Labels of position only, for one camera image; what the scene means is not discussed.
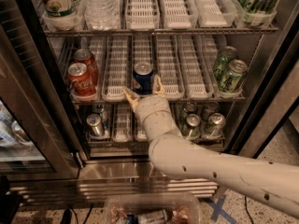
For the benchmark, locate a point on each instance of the green white soda bottle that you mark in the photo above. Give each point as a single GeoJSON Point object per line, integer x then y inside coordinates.
{"type": "Point", "coordinates": [59, 8]}

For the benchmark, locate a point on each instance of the rear left green can bottom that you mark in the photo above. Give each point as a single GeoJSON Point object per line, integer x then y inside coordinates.
{"type": "Point", "coordinates": [187, 109]}

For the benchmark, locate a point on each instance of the rear silver blue can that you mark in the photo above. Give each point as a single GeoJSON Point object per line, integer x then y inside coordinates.
{"type": "Point", "coordinates": [102, 112]}

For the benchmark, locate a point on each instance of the rear right green can bottom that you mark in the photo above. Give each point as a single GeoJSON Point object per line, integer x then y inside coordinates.
{"type": "Point", "coordinates": [209, 109]}

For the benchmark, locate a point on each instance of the front silver can bottom shelf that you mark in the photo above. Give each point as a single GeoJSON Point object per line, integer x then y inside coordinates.
{"type": "Point", "coordinates": [95, 123]}

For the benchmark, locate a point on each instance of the top wire shelf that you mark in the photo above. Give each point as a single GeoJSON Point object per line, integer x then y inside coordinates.
{"type": "Point", "coordinates": [196, 31]}

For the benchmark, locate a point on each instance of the glass fridge door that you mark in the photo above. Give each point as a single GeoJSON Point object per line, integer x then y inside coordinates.
{"type": "Point", "coordinates": [42, 124]}

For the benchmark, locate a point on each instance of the front red coca-cola can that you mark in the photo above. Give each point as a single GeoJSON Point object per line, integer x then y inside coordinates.
{"type": "Point", "coordinates": [81, 80]}

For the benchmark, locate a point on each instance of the rear green can middle shelf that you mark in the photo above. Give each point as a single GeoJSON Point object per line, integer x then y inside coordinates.
{"type": "Point", "coordinates": [225, 55]}

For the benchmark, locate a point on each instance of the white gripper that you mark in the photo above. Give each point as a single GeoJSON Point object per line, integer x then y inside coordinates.
{"type": "Point", "coordinates": [150, 105]}

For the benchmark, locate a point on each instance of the white glide tray middle shelf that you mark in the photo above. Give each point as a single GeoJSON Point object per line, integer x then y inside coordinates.
{"type": "Point", "coordinates": [116, 69]}

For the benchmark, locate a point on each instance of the clear plastic bin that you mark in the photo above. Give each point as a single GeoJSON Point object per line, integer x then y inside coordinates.
{"type": "Point", "coordinates": [152, 208]}

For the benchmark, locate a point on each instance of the green can shelf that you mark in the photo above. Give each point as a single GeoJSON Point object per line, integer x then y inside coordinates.
{"type": "Point", "coordinates": [225, 55]}
{"type": "Point", "coordinates": [232, 76]}

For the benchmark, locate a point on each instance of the white glide tray top shelf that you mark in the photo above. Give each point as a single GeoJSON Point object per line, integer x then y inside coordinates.
{"type": "Point", "coordinates": [142, 14]}

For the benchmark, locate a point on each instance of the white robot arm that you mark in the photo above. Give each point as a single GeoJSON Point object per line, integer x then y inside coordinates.
{"type": "Point", "coordinates": [270, 183]}

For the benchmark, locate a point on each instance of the white glide tray under pepsi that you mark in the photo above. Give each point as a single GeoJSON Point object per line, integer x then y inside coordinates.
{"type": "Point", "coordinates": [142, 52]}

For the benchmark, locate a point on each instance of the rear red coca-cola can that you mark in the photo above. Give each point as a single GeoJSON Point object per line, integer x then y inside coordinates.
{"type": "Point", "coordinates": [86, 57]}

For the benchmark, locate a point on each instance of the white glide tray shelf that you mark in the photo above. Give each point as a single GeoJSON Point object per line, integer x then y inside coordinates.
{"type": "Point", "coordinates": [116, 69]}
{"type": "Point", "coordinates": [142, 14]}

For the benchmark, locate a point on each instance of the front green can middle shelf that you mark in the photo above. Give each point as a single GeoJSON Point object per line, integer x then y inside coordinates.
{"type": "Point", "coordinates": [232, 76]}

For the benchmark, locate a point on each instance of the wire shelf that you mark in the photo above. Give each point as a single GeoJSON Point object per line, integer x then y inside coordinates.
{"type": "Point", "coordinates": [144, 144]}
{"type": "Point", "coordinates": [229, 100]}
{"type": "Point", "coordinates": [196, 31]}

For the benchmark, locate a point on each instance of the blue pepsi can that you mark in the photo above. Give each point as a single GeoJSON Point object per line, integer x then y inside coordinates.
{"type": "Point", "coordinates": [142, 78]}

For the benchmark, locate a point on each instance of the red coca-cola can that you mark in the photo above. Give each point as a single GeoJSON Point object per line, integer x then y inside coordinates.
{"type": "Point", "coordinates": [86, 57]}
{"type": "Point", "coordinates": [81, 80]}

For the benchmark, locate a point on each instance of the middle wire shelf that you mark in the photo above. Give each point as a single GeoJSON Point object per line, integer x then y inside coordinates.
{"type": "Point", "coordinates": [229, 100]}

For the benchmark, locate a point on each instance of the bottom wire shelf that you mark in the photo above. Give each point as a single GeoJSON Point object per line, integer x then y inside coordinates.
{"type": "Point", "coordinates": [144, 144]}

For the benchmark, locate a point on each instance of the clear water bottle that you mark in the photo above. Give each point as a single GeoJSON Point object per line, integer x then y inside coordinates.
{"type": "Point", "coordinates": [102, 14]}

